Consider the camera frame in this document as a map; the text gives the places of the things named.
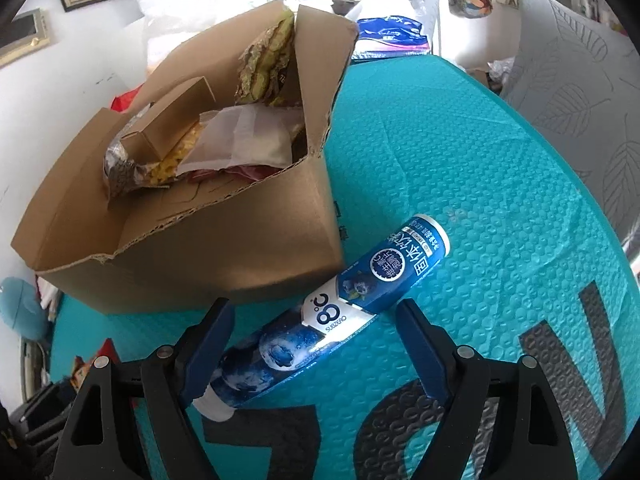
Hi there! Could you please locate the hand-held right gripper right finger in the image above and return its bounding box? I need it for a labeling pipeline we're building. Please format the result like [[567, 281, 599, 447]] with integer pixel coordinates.
[[395, 299, 581, 480]]

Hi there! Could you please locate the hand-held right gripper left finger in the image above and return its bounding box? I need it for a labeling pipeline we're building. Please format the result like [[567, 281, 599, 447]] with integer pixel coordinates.
[[52, 299, 236, 480]]

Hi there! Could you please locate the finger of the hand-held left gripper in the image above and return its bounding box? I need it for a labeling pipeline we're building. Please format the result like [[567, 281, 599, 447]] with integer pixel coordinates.
[[15, 382, 81, 441]]

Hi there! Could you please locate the brown cardboard box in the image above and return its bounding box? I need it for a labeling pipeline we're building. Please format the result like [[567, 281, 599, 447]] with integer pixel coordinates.
[[11, 0, 360, 316]]

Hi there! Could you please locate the blue tube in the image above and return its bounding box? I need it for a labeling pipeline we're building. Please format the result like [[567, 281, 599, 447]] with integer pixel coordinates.
[[192, 214, 452, 421]]

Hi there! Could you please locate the dark red snack packet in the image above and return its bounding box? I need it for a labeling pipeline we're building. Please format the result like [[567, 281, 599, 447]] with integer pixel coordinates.
[[227, 162, 283, 181]]

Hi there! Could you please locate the yellow noodle snack packet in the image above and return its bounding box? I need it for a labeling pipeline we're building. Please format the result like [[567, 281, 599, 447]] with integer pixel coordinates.
[[102, 120, 211, 198]]

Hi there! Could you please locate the clear plastic snack packet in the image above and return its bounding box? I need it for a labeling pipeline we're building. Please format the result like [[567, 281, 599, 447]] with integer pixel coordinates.
[[177, 106, 303, 176]]

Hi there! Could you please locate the brown striped snack packet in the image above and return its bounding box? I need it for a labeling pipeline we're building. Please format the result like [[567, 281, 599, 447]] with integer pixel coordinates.
[[236, 9, 297, 107]]

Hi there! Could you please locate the teal printed bubble mat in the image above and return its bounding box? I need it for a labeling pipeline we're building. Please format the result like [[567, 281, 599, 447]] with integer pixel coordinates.
[[50, 52, 640, 480]]

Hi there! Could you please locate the grey chair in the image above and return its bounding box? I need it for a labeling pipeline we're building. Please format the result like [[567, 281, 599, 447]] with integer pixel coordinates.
[[502, 0, 640, 241]]

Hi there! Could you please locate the blue tissue pack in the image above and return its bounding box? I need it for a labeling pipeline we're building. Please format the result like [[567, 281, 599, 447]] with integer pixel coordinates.
[[351, 15, 432, 61]]

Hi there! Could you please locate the clear plastic bag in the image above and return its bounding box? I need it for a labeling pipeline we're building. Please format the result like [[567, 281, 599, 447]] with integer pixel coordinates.
[[136, 0, 281, 76]]

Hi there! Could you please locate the gold intercom panel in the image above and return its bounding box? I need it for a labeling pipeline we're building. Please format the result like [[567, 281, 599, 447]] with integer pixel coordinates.
[[0, 8, 54, 67]]

